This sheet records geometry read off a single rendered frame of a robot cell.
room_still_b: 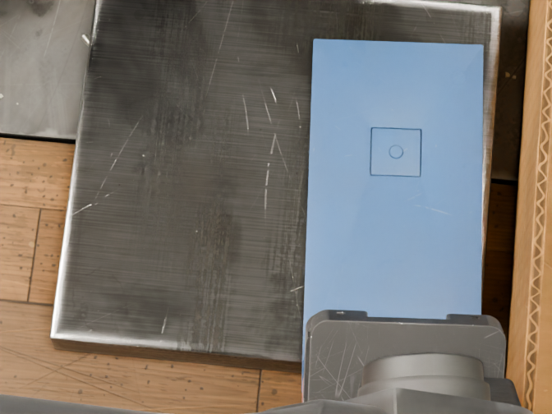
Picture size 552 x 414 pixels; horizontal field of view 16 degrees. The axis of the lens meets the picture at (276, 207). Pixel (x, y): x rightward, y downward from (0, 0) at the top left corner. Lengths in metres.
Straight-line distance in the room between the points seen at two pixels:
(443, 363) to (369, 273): 0.27
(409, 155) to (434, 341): 0.16
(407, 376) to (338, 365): 0.15
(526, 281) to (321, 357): 0.12
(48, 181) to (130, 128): 0.04
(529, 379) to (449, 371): 0.22
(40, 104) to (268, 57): 0.10
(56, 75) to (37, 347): 0.12
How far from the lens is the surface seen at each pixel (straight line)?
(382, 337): 0.65
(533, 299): 0.74
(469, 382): 0.51
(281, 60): 0.81
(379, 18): 0.82
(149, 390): 0.80
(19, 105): 0.83
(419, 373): 0.51
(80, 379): 0.80
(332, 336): 0.65
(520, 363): 0.74
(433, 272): 0.78
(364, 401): 0.49
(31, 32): 0.85
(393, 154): 0.80
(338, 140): 0.80
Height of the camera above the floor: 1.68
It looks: 73 degrees down
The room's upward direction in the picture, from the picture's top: straight up
